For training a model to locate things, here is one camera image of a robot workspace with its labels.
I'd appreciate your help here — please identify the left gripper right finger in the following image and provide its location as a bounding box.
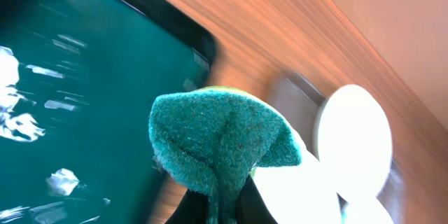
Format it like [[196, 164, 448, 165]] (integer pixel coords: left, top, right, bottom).
[[236, 176, 277, 224]]

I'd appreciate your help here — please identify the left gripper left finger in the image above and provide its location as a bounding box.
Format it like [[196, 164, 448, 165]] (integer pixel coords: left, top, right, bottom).
[[165, 190, 209, 224]]

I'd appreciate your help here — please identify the white plate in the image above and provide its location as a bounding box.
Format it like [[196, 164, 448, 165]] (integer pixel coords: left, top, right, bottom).
[[251, 146, 344, 224], [313, 84, 393, 203]]

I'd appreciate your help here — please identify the green yellow sponge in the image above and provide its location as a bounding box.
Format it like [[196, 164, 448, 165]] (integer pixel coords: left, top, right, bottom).
[[148, 87, 305, 223]]

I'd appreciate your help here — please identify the white plate top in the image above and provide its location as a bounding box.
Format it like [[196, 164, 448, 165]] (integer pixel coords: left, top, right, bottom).
[[313, 84, 393, 203]]

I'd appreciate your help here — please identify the pale blue plate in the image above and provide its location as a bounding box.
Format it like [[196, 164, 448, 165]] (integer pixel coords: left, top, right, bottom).
[[341, 195, 395, 224]]

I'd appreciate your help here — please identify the black serving tray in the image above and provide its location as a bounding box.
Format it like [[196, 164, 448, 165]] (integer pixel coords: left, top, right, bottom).
[[269, 73, 406, 223]]

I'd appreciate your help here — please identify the black water basin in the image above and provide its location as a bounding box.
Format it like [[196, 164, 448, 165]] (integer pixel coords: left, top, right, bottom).
[[1, 0, 217, 223]]

